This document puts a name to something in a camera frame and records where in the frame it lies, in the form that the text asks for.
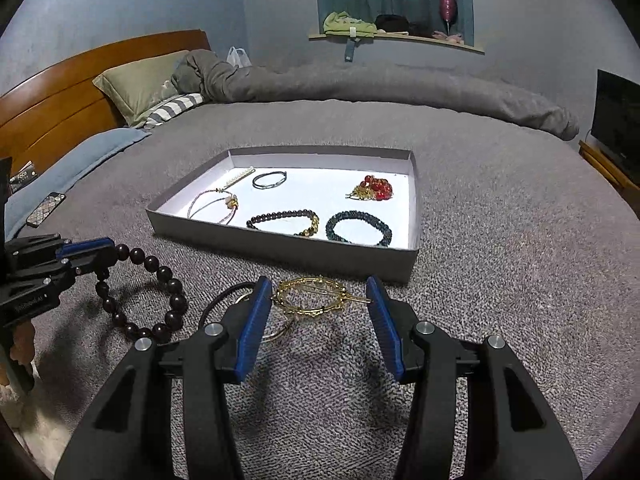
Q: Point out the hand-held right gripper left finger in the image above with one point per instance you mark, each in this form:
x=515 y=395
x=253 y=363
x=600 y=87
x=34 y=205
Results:
x=252 y=330

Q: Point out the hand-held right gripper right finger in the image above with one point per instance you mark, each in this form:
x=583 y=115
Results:
x=387 y=330

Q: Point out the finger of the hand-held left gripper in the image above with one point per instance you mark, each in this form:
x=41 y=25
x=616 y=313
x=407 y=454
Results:
x=60 y=272
x=90 y=249

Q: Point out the thin metal bangle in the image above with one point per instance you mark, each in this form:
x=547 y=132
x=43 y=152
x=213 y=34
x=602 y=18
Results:
x=280 y=335

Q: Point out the gold ornate bangle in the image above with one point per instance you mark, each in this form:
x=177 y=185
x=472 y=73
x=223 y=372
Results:
x=280 y=300

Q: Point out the grey cardboard box tray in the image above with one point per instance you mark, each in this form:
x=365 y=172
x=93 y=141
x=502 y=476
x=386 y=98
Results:
x=280 y=255

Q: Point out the thin dark bangle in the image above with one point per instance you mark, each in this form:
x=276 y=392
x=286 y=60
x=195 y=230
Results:
x=254 y=180

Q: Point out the pearl hair clip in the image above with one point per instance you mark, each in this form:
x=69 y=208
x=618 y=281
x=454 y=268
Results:
x=237 y=176

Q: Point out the person's left hand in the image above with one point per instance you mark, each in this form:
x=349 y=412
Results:
x=27 y=342

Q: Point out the patterned phone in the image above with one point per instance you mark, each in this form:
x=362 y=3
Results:
x=45 y=208

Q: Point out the blue blanket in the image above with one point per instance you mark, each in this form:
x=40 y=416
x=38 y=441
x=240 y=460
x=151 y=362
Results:
x=85 y=160

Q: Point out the dark packet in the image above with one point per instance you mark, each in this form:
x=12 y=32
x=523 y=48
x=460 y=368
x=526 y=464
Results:
x=22 y=177

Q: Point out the white fluffy cloth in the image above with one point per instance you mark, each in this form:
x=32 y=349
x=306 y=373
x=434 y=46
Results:
x=35 y=425

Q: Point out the grey bed cover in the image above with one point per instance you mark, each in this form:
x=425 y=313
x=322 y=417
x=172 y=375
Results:
x=500 y=260

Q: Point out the wooden headboard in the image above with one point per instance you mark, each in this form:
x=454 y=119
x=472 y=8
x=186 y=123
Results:
x=75 y=90

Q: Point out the striped pillow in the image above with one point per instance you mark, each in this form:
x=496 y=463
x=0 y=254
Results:
x=175 y=107

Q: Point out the olive pillow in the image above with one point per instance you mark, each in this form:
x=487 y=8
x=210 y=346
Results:
x=135 y=85

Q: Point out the white plastic bag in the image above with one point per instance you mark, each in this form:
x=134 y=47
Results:
x=239 y=57

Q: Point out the grey duvet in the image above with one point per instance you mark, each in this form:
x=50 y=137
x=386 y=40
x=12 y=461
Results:
x=375 y=85

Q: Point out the wooden television stand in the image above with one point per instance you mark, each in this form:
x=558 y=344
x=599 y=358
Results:
x=595 y=157

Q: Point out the wooden windowsill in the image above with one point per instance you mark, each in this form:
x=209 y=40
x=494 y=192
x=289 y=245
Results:
x=465 y=46

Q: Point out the pink cloth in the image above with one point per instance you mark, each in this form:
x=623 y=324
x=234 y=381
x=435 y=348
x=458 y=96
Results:
x=450 y=36

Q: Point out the black cloth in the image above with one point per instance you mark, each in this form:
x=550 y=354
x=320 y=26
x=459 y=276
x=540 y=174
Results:
x=392 y=22

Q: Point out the green cloth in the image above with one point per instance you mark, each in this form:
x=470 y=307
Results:
x=340 y=22

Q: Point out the black television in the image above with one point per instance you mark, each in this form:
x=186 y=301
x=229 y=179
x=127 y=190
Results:
x=620 y=120

